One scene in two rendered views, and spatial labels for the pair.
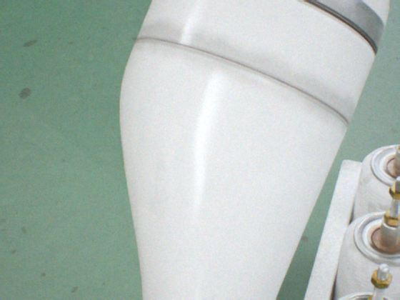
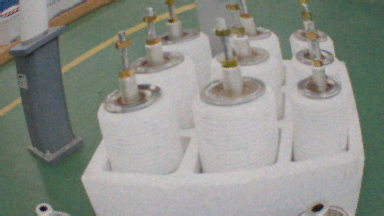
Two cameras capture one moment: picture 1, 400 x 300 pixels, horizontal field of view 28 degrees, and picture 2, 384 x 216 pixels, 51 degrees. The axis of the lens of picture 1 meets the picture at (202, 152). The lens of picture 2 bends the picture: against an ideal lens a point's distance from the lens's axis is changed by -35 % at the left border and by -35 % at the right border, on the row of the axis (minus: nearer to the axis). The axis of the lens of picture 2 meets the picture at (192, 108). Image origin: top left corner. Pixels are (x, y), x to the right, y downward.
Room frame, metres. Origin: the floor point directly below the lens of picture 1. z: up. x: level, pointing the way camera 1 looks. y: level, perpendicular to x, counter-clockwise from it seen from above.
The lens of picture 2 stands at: (0.44, -1.02, 0.49)
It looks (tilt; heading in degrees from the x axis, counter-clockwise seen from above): 23 degrees down; 87
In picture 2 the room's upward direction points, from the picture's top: 10 degrees counter-clockwise
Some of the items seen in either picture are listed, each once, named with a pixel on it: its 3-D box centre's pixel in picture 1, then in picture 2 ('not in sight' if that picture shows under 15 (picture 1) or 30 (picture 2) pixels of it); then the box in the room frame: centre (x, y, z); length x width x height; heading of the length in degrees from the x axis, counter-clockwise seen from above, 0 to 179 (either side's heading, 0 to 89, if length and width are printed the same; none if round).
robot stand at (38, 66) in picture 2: not in sight; (41, 93); (0.14, 0.07, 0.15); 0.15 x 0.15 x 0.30; 43
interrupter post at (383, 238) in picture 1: (390, 231); (248, 26); (0.59, -0.20, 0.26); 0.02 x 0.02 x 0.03
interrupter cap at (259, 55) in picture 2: not in sight; (244, 56); (0.55, -0.31, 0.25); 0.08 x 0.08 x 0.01
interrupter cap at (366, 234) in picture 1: (388, 239); (250, 33); (0.59, -0.20, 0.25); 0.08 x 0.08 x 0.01
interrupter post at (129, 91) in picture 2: not in sight; (128, 88); (0.40, -0.39, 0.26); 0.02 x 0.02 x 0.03
